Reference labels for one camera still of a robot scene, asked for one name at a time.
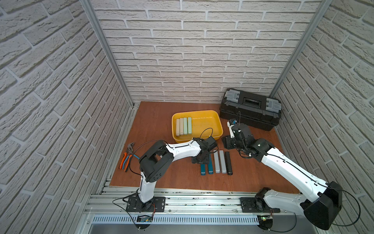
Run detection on dark teal bar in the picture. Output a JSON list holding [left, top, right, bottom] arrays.
[[200, 164, 206, 176]]

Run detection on light mint bar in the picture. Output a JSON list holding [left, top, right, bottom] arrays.
[[187, 117, 192, 135]]

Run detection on pale green bar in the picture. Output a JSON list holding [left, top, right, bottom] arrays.
[[183, 118, 188, 135]]

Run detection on long beige bar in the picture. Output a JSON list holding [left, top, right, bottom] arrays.
[[179, 118, 184, 136]]

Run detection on short beige bar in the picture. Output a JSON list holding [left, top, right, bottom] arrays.
[[175, 119, 180, 137]]

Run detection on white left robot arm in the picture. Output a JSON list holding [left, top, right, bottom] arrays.
[[138, 136, 218, 203]]

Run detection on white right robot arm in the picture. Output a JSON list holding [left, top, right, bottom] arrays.
[[222, 119, 342, 230]]

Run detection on yellow plastic tray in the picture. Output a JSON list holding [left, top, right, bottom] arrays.
[[171, 110, 224, 143]]

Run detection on light grey bar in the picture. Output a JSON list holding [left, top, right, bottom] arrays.
[[213, 151, 221, 174]]

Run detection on black bar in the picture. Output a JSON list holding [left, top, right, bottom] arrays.
[[225, 151, 233, 176]]

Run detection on black plastic toolbox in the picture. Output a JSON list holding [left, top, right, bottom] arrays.
[[219, 88, 282, 131]]

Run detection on white vent grille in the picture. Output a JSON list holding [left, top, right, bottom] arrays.
[[92, 214, 259, 225]]

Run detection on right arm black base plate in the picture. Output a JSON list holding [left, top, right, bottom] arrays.
[[240, 197, 281, 213]]

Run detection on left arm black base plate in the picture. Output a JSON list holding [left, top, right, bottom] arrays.
[[126, 196, 166, 213]]

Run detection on orange handled pliers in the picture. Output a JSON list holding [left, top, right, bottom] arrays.
[[119, 152, 133, 172]]

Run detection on aluminium front mounting rail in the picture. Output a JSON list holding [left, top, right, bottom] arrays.
[[84, 187, 304, 217]]

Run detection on aluminium right corner post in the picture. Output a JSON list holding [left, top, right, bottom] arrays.
[[269, 0, 332, 98]]

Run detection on aluminium corner post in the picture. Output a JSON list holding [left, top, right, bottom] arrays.
[[81, 0, 134, 108], [269, 0, 332, 98]]

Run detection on aluminium left corner post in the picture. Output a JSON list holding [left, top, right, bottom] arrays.
[[81, 0, 134, 108]]

